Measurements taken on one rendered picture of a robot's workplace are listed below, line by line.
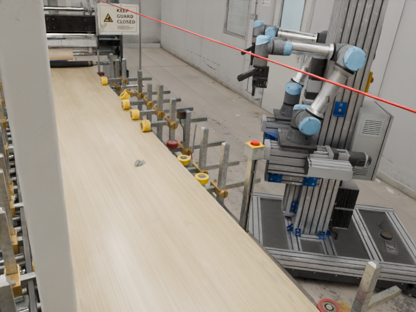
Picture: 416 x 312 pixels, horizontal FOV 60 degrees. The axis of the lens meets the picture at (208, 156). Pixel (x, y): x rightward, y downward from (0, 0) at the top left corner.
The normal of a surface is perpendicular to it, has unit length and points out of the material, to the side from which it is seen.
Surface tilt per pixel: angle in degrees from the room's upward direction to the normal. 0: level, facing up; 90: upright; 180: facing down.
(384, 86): 90
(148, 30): 90
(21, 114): 90
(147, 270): 0
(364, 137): 90
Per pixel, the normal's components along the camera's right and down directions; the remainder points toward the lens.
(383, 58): -0.91, 0.11
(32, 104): 0.46, 0.42
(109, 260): 0.07, -0.90
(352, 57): 0.09, 0.33
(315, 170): -0.10, 0.43
